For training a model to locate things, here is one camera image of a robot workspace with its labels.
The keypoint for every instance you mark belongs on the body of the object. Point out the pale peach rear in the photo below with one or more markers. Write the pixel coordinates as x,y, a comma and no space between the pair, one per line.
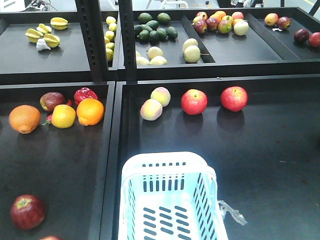
162,95

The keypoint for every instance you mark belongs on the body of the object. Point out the red chili pepper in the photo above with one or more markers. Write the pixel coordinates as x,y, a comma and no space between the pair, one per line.
48,120

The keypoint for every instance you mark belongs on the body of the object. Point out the orange fruit left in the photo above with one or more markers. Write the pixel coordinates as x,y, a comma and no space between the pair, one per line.
24,118

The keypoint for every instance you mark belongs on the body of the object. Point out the orange fruit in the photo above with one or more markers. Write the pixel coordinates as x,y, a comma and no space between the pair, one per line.
90,112
24,118

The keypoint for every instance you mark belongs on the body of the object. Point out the yellow apple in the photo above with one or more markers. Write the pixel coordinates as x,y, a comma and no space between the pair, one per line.
63,116

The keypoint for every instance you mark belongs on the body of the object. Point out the black upright post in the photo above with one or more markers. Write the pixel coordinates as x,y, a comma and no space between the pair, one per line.
90,19

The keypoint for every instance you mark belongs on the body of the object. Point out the red apple bottom centre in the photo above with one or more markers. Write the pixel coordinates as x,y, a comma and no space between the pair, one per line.
51,237

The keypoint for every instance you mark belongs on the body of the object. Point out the clear plastic tag strip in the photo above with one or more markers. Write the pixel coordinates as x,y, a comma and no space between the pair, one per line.
235,214

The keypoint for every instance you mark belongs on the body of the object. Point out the red apple left of pair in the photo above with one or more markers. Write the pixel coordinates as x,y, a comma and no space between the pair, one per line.
194,102

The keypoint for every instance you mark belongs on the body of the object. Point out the dark red mango apple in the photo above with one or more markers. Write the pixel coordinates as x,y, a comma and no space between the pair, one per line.
51,99

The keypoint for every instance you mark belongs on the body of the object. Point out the pale peach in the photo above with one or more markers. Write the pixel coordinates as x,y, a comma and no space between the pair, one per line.
162,95
151,110

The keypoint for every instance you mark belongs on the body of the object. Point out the light blue plastic basket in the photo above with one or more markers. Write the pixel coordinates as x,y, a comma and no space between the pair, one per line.
169,196

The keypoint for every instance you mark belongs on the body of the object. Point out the pale peach front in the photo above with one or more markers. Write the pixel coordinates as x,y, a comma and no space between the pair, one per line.
151,110

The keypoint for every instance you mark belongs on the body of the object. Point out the red apple right of pair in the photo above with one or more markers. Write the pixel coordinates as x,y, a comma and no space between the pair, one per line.
234,98

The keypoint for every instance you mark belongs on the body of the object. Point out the red apple of pair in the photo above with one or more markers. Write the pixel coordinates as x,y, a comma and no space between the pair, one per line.
194,102
234,98

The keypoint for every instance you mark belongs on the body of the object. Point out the white garlic bulb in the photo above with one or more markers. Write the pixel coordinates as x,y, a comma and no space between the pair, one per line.
42,45

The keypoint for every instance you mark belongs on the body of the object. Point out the black wooden produce stand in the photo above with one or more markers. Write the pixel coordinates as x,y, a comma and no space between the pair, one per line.
266,156

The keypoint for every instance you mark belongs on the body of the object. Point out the red bell pepper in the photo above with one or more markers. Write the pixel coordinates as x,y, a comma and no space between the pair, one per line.
84,93

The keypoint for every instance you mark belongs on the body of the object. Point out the orange fruit right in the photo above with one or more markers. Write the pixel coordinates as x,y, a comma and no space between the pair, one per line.
90,112

